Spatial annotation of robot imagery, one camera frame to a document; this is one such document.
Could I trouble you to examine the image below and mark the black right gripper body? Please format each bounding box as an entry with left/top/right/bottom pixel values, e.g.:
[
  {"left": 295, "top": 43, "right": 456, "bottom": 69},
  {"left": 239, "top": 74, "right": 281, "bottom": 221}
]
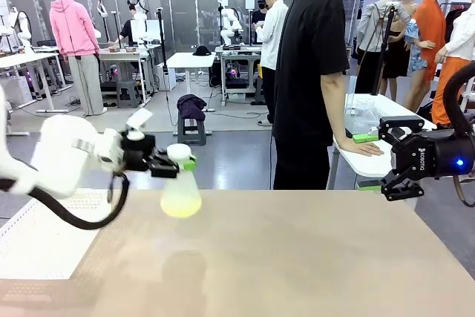
[{"left": 392, "top": 128, "right": 475, "bottom": 181}]

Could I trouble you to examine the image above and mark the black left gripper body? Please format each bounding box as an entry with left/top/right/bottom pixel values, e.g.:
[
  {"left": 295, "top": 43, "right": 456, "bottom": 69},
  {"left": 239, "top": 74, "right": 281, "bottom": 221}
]
[{"left": 120, "top": 133, "right": 157, "bottom": 173}]

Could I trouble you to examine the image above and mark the translucent conical flask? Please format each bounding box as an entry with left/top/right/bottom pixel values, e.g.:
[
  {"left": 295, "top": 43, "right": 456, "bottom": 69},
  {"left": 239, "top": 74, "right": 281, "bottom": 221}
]
[{"left": 160, "top": 144, "right": 203, "bottom": 219}]

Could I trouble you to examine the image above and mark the person's right forearm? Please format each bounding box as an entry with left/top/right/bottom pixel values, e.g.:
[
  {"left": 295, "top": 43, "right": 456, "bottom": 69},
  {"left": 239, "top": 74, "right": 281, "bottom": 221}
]
[{"left": 321, "top": 105, "right": 356, "bottom": 143}]

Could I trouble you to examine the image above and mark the person's right hand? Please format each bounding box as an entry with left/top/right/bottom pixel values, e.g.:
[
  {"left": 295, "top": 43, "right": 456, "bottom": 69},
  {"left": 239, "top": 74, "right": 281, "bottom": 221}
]
[{"left": 341, "top": 137, "right": 384, "bottom": 157}]

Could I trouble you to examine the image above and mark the dark purple clothes pile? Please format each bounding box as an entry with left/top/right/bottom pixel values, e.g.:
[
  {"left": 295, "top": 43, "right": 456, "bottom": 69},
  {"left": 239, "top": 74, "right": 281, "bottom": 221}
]
[{"left": 177, "top": 94, "right": 208, "bottom": 122}]

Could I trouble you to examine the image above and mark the grey step stool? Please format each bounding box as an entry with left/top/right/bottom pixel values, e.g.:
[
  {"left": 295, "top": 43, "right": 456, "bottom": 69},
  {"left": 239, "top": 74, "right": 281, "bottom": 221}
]
[{"left": 116, "top": 79, "right": 143, "bottom": 109}]

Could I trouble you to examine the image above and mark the mannequin in black dress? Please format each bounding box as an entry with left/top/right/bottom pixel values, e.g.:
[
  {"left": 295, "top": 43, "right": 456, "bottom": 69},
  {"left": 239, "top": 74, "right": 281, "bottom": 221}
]
[{"left": 381, "top": 16, "right": 413, "bottom": 97}]

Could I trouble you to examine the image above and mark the white computer tower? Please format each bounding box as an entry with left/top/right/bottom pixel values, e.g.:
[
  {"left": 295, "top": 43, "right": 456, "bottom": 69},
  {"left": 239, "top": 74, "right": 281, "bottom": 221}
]
[{"left": 157, "top": 62, "right": 177, "bottom": 91}]

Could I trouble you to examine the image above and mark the black tripod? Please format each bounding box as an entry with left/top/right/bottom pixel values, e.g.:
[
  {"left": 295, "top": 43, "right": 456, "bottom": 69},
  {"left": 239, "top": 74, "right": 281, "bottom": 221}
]
[{"left": 370, "top": 1, "right": 397, "bottom": 96}]

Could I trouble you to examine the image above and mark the small white desk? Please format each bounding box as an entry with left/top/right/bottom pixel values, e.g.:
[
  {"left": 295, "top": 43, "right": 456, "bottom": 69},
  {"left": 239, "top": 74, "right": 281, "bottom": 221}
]
[{"left": 166, "top": 52, "right": 217, "bottom": 114}]

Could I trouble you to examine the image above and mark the grey workbench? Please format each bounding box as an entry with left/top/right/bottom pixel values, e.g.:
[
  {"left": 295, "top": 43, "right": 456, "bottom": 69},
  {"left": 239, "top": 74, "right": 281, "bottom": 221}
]
[
  {"left": 99, "top": 44, "right": 161, "bottom": 105},
  {"left": 214, "top": 45, "right": 263, "bottom": 106}
]

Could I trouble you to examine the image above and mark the mannequin in grey jacket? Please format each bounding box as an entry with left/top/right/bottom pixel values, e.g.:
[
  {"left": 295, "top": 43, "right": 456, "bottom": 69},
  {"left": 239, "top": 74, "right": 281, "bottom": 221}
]
[{"left": 356, "top": 0, "right": 413, "bottom": 96}]

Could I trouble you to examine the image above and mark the mannequin in orange coat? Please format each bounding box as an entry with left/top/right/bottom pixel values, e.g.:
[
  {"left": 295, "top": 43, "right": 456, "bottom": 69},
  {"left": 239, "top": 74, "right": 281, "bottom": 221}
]
[{"left": 402, "top": 0, "right": 452, "bottom": 112}]

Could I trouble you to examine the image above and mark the mannequin in white jacket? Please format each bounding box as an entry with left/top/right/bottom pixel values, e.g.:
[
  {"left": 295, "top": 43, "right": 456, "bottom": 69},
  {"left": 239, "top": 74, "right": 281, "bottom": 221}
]
[{"left": 431, "top": 0, "right": 475, "bottom": 128}]

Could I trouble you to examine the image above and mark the person in black t-shirt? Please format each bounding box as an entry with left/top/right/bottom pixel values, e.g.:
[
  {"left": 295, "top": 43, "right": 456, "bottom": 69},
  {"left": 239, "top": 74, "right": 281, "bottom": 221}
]
[{"left": 272, "top": 0, "right": 350, "bottom": 191}]

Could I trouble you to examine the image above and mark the person in pink hoodie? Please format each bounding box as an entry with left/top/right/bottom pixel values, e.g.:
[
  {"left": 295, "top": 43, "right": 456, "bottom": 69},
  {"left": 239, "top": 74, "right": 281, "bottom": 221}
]
[{"left": 49, "top": 0, "right": 108, "bottom": 117}]

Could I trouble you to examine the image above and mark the long white desk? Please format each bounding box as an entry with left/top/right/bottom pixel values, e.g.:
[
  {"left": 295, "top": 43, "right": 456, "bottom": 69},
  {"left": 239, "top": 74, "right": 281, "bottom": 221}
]
[{"left": 0, "top": 51, "right": 62, "bottom": 99}]

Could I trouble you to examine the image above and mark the person in white shirt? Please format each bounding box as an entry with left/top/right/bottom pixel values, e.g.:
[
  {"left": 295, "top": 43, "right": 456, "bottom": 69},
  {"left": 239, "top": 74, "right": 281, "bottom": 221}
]
[{"left": 255, "top": 0, "right": 290, "bottom": 128}]

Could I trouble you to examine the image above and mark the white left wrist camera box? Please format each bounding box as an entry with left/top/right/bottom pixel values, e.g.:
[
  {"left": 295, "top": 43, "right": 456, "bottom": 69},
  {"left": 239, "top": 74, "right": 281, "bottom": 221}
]
[{"left": 124, "top": 108, "right": 154, "bottom": 142}]

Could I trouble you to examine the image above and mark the thin dark gripper cable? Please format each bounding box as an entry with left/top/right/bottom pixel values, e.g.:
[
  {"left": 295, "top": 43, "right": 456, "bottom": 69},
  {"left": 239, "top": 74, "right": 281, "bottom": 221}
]
[{"left": 453, "top": 174, "right": 475, "bottom": 207}]

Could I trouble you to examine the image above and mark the black right arm hose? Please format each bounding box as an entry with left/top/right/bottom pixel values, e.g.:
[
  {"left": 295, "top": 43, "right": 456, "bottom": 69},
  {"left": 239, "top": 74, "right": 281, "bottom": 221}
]
[{"left": 442, "top": 60, "right": 475, "bottom": 133}]

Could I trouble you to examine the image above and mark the black arm hose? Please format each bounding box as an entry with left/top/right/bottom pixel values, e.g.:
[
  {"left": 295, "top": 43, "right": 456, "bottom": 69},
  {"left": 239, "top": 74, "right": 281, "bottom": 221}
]
[
  {"left": 0, "top": 170, "right": 131, "bottom": 231},
  {"left": 442, "top": 60, "right": 475, "bottom": 133}
]

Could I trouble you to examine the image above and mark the black left arm hose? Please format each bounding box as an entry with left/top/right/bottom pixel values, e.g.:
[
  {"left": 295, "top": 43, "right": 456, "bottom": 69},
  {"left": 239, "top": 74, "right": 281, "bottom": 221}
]
[{"left": 0, "top": 170, "right": 131, "bottom": 231}]

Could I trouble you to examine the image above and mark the black camera pole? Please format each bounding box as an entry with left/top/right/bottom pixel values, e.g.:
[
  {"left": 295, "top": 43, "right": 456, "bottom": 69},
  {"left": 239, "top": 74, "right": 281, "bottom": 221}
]
[{"left": 155, "top": 7, "right": 170, "bottom": 91}]

